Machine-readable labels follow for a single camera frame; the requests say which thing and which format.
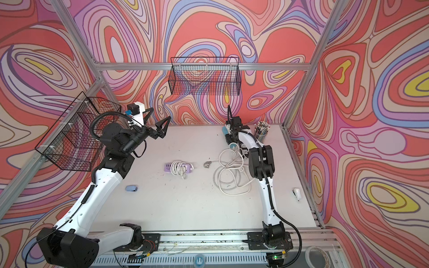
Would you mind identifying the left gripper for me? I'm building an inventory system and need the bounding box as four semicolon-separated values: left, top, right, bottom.
121;108;169;158

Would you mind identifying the blue power strip with cord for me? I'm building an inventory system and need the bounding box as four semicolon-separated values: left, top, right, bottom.
212;141;254;197

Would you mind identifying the purple power strip with cord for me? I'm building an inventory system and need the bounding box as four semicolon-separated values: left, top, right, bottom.
164;160;194;180

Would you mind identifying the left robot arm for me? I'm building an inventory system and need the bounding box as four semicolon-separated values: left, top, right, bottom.
35;108;171;268

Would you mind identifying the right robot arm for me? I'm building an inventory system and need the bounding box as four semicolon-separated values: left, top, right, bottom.
225;106;302;268

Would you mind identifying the metal cup of pens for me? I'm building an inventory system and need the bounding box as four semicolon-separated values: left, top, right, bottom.
254;121;270;142

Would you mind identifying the small blue object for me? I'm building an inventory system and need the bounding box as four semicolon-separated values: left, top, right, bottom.
125;185;138;192

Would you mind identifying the small white object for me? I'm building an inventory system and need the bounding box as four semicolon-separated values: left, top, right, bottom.
292;188;302;202

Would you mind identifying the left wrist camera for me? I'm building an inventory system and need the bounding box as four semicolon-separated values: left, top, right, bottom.
125;102;146;126

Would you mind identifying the black wire basket back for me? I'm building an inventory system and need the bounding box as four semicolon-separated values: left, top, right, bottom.
168;56;241;96

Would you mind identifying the black wire basket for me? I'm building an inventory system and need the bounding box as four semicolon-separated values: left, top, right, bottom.
168;56;241;96
35;92;122;172

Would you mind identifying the black wire basket left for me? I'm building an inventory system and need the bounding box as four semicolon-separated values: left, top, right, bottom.
35;92;122;172

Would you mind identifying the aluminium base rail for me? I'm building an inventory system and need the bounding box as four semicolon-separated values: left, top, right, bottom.
56;229;339;268

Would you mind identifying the aluminium frame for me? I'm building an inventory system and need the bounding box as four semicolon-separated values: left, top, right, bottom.
0;0;349;215

